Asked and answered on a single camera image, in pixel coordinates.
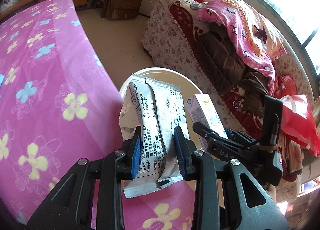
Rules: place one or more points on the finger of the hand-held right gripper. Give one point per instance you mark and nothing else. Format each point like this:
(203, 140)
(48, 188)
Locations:
(220, 149)
(231, 133)

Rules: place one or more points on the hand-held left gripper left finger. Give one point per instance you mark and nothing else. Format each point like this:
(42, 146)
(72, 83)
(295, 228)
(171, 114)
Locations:
(135, 152)

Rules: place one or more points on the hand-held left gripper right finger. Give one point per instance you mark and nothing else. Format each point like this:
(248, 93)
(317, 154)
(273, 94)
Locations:
(180, 152)

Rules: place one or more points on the white milk carton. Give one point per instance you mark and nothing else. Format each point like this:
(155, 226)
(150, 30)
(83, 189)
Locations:
(205, 112)

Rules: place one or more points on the white foil sachet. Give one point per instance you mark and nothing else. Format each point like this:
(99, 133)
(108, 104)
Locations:
(157, 115)

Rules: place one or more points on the white round bin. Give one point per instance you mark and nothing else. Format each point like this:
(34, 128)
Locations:
(170, 74)

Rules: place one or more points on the brown jacket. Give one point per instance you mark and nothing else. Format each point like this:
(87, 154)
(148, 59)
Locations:
(220, 55)

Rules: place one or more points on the pink cartoon blanket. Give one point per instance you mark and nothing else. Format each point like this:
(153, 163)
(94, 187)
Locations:
(237, 32)

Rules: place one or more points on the pink floral tablecloth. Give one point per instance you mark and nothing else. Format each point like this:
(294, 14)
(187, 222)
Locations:
(50, 82)

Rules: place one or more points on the floral covered sofa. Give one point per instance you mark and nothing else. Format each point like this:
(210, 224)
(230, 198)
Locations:
(162, 27)

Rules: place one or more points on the window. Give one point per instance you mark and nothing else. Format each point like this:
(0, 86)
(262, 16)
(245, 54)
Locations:
(287, 0)

